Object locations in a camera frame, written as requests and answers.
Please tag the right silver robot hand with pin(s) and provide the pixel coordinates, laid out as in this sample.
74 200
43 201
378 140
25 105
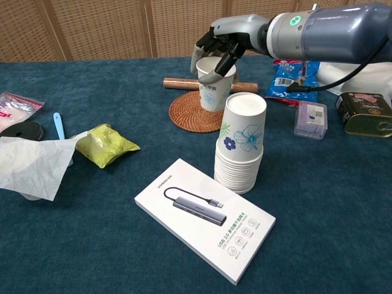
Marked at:
242 30

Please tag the white floral paper cup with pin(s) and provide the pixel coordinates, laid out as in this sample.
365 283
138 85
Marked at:
212 96

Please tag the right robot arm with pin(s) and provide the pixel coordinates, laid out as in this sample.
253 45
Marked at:
337 33

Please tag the brown wooden stick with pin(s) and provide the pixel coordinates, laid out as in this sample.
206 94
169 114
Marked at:
180 84

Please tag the round woven rattan coaster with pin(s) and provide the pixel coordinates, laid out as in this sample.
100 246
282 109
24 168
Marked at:
190 118

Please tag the purple box in clear case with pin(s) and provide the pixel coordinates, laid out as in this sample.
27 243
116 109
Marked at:
310 121

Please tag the white USB hub box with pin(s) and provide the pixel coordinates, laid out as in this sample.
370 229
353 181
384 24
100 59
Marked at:
202 220

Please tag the black round disc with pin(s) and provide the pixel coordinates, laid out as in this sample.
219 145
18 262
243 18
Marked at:
24 130

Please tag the blue snack bag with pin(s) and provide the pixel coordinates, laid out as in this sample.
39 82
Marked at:
284 76

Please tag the translucent plastic bag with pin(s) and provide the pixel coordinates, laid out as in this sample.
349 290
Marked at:
333 75

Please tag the stack of paper cups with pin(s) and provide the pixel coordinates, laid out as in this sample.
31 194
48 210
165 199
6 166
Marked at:
242 144

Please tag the bamboo folding screen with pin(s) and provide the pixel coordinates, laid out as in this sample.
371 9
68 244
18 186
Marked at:
107 27

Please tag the black luncheon meat can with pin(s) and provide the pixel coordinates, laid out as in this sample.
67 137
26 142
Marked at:
366 114

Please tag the yellow-green snack bag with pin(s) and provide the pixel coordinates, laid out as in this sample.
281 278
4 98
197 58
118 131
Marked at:
107 145

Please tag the light blue plastic spoon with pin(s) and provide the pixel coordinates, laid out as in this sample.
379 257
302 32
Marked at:
58 125

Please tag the white and red sugar bag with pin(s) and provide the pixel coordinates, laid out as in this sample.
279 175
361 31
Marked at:
15 108

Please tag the white crumpled tissue paper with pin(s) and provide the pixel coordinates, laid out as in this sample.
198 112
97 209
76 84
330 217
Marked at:
30 165

